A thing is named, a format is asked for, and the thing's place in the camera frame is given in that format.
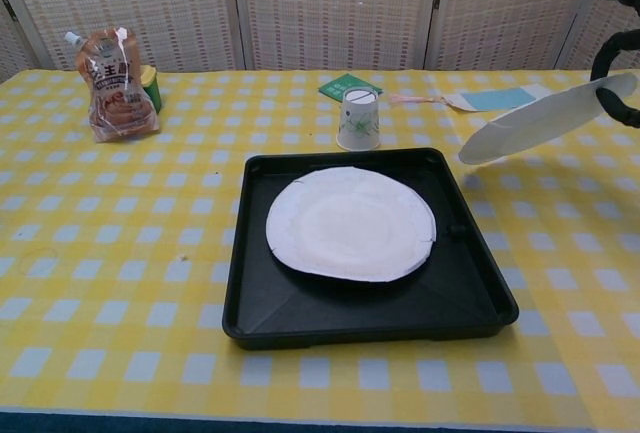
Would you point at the blue bookmark with tassel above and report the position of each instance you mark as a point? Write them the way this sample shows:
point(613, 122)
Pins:
point(480, 100)

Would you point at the orange sauce pouch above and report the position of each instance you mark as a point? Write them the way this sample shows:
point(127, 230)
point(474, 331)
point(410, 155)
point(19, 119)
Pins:
point(117, 98)

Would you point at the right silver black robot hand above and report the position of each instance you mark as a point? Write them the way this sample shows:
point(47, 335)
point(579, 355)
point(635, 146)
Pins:
point(600, 60)

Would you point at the white paper plate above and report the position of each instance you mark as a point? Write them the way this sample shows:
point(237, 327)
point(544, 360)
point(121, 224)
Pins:
point(350, 228)
point(540, 118)

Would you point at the floral print paper cup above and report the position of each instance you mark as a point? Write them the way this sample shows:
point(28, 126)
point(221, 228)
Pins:
point(357, 123)

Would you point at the green yellow sponge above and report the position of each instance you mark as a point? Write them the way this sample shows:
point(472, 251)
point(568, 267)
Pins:
point(152, 90)

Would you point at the woven folding screen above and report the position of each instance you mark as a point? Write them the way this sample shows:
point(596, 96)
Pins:
point(325, 13)

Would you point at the yellow checkered tablecloth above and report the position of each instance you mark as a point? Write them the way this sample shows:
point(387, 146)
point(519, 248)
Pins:
point(125, 253)

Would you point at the black plastic tray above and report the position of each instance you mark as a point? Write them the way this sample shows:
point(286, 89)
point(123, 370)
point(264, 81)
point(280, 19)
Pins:
point(350, 313)

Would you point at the green sachet packet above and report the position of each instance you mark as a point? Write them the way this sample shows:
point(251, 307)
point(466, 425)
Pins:
point(331, 87)

